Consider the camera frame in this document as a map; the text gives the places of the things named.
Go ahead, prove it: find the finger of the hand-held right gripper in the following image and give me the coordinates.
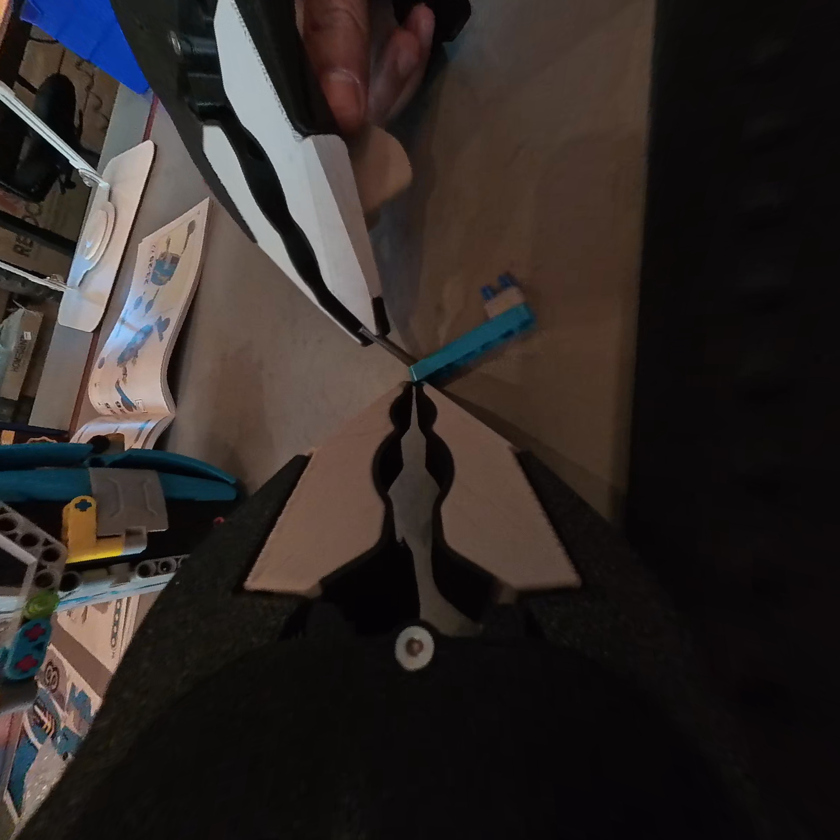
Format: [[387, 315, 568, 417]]
[[213, 5, 392, 337], [200, 123, 375, 349]]

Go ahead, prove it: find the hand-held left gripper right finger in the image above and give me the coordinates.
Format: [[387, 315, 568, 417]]
[[415, 384, 581, 603]]

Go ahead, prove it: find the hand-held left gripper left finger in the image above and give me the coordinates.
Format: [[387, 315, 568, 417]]
[[243, 382, 413, 598]]

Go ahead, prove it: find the dark grey axle rod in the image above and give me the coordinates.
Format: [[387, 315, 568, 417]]
[[362, 329, 418, 367]]

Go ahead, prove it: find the teal short beam with pins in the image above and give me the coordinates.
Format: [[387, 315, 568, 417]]
[[407, 275, 538, 385]]

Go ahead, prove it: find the blue grey toy robot model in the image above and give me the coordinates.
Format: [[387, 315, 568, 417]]
[[0, 432, 240, 718]]

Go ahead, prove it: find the white desk lamp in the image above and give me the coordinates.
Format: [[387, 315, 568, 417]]
[[0, 80, 158, 333]]

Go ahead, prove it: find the person's right hand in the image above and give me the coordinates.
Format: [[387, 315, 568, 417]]
[[295, 0, 437, 137]]

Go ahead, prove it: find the blue storage bin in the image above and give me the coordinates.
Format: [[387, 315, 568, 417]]
[[21, 0, 153, 97]]

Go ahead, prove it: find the black swivel chair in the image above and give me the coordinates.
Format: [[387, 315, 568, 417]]
[[10, 71, 88, 206]]

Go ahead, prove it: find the folded instruction booklet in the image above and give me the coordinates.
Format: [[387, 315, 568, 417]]
[[68, 196, 213, 454]]

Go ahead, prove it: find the open instruction sheet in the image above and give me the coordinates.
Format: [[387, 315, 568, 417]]
[[55, 586, 143, 678]]

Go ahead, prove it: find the sticker sheet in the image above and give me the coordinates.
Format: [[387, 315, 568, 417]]
[[0, 645, 107, 829]]

